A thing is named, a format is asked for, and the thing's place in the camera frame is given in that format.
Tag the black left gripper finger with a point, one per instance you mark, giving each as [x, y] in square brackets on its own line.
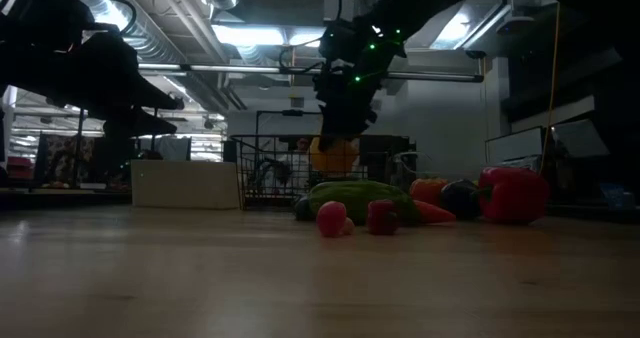
[140, 125]
[152, 99]

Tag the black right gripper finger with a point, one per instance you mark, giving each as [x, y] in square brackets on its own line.
[335, 142]

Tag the yellow bell pepper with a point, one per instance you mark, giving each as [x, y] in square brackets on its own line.
[335, 163]

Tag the light green squash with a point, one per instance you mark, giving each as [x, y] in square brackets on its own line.
[360, 198]

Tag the small red radish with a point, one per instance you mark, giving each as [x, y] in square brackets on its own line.
[331, 219]

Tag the small red strawberry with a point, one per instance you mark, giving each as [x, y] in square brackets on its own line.
[382, 218]

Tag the orange bell pepper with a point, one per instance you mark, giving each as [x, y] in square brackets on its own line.
[427, 190]

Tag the orange carrot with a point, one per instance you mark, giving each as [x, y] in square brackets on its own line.
[432, 213]

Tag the dark purple onion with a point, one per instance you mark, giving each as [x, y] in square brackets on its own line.
[460, 200]

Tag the red bell pepper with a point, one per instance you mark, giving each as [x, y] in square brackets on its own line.
[515, 195]

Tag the person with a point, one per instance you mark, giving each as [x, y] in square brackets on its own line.
[300, 163]

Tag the white plastic bin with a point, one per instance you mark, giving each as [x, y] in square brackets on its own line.
[185, 185]

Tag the clear plastic container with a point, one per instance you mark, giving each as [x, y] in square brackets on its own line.
[407, 164]

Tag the silver ventilation duct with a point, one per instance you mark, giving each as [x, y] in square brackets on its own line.
[150, 33]

